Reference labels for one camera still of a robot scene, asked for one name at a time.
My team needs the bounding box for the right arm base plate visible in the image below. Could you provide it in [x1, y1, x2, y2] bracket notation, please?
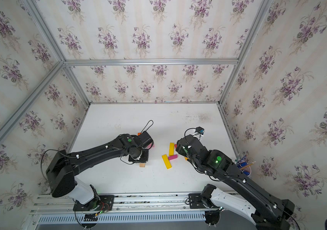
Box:
[185, 193, 226, 210]

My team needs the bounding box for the magenta wooden block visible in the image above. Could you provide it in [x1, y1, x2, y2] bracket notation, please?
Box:
[168, 154, 178, 161]

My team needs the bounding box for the yellow short wooden block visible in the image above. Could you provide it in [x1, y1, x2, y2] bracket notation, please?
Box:
[169, 143, 175, 156]

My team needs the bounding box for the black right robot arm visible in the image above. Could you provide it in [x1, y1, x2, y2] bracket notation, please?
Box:
[176, 135, 295, 230]

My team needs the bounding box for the aluminium mounting rail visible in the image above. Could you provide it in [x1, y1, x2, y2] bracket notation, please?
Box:
[31, 189, 269, 215]

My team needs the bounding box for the yellow long wooden block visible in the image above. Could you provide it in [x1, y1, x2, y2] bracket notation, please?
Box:
[162, 154, 172, 169]

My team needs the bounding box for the pink pen cup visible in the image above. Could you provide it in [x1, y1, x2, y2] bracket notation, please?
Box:
[235, 158, 256, 177]

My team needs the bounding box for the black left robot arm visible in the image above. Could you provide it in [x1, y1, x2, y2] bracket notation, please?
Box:
[46, 131, 154, 210]

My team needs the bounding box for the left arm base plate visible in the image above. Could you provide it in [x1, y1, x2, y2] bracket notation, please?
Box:
[73, 195, 115, 212]

